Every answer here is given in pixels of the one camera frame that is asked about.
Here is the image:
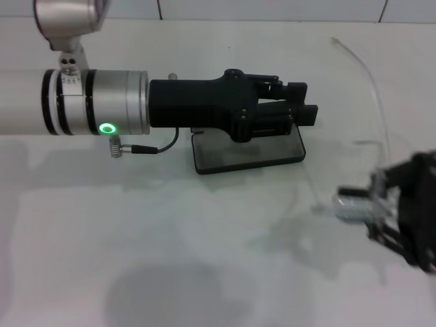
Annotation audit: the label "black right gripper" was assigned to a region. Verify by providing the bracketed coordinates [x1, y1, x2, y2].
[337, 151, 436, 273]

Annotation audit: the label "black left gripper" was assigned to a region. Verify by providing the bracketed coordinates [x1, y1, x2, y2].
[149, 67, 309, 144]

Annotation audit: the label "clear white glasses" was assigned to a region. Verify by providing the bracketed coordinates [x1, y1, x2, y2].
[308, 36, 398, 224]

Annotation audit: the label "black glasses case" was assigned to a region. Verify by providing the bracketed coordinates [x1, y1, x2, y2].
[190, 124, 307, 176]

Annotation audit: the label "black cable with silver connector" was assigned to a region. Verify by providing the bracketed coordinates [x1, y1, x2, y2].
[108, 126, 181, 159]

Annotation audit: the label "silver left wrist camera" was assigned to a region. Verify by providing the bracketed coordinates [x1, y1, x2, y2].
[33, 0, 112, 75]

